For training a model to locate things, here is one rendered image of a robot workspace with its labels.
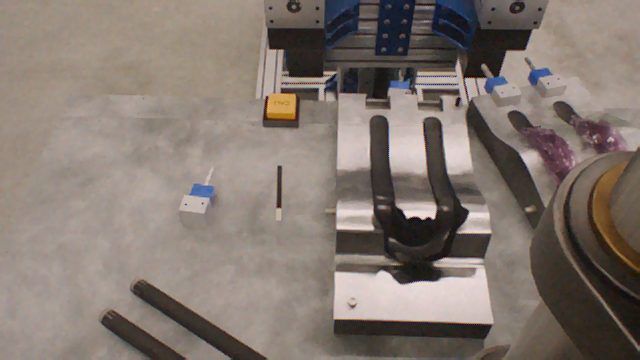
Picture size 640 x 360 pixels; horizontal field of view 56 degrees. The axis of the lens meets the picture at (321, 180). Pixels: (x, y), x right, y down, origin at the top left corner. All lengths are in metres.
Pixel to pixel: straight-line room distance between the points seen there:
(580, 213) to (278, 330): 0.81
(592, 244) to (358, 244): 0.77
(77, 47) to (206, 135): 1.72
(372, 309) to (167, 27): 2.20
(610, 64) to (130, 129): 2.21
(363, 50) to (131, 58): 1.46
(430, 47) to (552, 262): 1.37
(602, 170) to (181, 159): 1.07
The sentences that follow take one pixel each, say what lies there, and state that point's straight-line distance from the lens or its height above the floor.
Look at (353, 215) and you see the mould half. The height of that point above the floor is 0.93.
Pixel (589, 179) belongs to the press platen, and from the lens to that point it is 0.32.
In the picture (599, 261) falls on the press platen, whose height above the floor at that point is 1.54.
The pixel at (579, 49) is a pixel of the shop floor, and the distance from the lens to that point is 3.04.
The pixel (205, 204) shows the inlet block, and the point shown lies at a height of 0.85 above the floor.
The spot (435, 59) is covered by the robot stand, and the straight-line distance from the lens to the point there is 1.67.
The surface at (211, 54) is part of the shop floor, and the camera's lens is 2.80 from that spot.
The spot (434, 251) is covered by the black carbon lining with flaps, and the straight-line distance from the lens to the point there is 1.07.
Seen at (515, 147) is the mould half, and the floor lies 0.89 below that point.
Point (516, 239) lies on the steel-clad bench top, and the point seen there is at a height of 0.80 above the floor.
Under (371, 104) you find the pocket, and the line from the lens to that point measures 1.30.
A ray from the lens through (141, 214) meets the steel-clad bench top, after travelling 1.24.
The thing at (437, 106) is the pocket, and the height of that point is 0.86.
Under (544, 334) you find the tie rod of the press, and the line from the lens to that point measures 0.39.
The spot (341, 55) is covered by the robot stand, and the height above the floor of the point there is 0.72.
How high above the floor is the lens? 1.77
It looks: 52 degrees down
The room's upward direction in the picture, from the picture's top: 1 degrees clockwise
